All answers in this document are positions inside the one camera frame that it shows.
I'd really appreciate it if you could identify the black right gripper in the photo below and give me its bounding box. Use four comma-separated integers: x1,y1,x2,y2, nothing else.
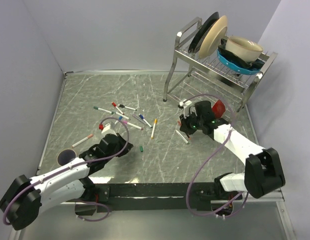
179,110,204,135

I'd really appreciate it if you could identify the white marker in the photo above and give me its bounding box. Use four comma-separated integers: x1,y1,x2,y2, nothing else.
175,129,189,145

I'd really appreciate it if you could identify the yellow cap marker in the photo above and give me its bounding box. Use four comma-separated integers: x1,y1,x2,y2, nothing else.
150,118,158,140

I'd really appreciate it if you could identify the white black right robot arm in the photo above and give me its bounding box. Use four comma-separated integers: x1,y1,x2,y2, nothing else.
178,100,286,199

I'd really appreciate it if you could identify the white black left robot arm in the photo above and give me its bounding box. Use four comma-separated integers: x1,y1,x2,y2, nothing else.
0,133,133,230

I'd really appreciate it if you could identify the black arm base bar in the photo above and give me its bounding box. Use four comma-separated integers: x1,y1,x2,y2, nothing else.
64,182,243,213

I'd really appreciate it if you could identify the pink cap marker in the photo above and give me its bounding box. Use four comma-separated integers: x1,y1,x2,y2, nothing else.
123,120,144,131

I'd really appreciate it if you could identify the salmon cap marker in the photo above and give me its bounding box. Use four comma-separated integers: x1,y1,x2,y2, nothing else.
71,133,94,148

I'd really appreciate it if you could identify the red bowl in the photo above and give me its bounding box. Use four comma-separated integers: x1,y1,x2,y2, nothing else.
211,100,226,119

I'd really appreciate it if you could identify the black cap marker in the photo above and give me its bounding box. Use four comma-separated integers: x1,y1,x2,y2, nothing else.
118,104,137,111

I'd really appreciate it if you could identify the green cap marker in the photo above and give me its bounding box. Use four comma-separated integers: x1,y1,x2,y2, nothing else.
93,106,114,115

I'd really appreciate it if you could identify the stainless steel dish rack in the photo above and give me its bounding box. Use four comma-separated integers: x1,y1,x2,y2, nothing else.
163,17,278,113

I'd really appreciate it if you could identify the blue polka dot bowl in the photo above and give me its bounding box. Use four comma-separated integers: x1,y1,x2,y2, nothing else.
216,49,261,76

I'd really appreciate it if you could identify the black plate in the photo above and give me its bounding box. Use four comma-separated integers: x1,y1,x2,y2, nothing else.
188,11,220,54

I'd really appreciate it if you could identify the beige plate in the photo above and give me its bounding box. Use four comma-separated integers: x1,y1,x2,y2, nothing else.
198,15,228,59

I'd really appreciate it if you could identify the black dish under bowl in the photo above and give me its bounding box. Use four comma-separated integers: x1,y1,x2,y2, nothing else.
218,39,265,70

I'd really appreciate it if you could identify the cream ceramic bowl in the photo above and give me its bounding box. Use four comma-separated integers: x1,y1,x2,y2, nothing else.
225,36,264,63

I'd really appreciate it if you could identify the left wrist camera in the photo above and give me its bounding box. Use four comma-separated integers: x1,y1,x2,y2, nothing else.
98,122,117,138

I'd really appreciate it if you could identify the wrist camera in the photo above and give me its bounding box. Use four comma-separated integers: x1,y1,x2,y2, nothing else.
98,122,117,138
178,99,192,109

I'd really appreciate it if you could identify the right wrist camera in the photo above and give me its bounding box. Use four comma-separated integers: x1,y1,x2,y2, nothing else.
178,99,192,109

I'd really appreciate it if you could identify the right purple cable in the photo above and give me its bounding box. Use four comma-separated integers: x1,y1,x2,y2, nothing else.
183,93,250,218

